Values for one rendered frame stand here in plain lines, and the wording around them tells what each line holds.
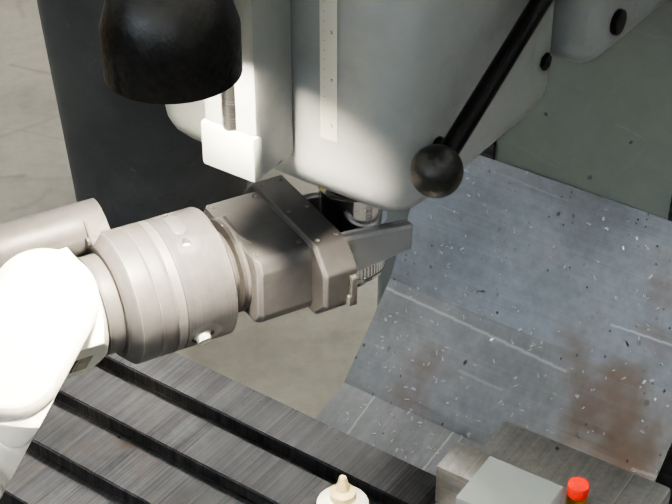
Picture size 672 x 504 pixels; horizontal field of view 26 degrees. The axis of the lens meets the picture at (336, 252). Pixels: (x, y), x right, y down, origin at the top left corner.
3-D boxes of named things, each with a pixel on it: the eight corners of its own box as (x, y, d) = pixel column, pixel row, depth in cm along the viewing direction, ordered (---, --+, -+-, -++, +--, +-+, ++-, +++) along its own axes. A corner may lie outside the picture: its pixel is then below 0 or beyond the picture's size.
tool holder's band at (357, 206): (355, 220, 97) (355, 207, 96) (304, 194, 99) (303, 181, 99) (401, 192, 99) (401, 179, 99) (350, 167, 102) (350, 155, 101)
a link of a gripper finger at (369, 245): (406, 250, 101) (328, 275, 99) (407, 211, 100) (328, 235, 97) (418, 261, 100) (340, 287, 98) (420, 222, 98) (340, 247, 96)
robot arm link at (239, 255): (360, 227, 92) (189, 280, 88) (358, 346, 98) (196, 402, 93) (268, 139, 101) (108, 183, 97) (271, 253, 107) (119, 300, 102)
